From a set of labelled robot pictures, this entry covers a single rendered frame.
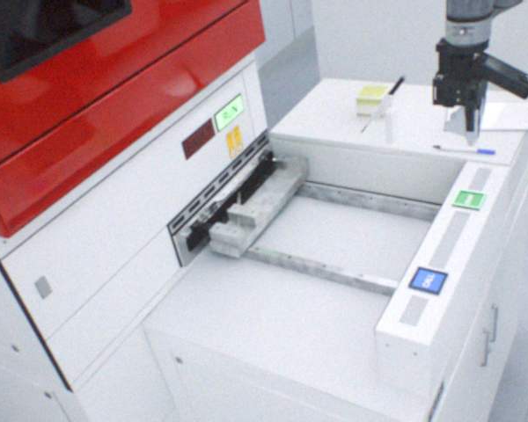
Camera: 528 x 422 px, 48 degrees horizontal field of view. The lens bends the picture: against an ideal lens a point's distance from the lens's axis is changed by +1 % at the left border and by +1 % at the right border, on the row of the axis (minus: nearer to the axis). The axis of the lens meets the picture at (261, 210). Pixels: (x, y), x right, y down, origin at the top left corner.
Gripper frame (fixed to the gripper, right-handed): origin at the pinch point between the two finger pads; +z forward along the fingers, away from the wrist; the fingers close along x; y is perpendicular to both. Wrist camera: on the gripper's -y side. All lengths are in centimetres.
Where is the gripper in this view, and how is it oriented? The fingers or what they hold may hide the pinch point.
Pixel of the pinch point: (475, 140)
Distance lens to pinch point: 123.3
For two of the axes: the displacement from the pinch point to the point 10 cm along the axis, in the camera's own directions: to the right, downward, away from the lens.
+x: -5.1, 5.7, -6.5
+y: -8.5, -1.8, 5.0
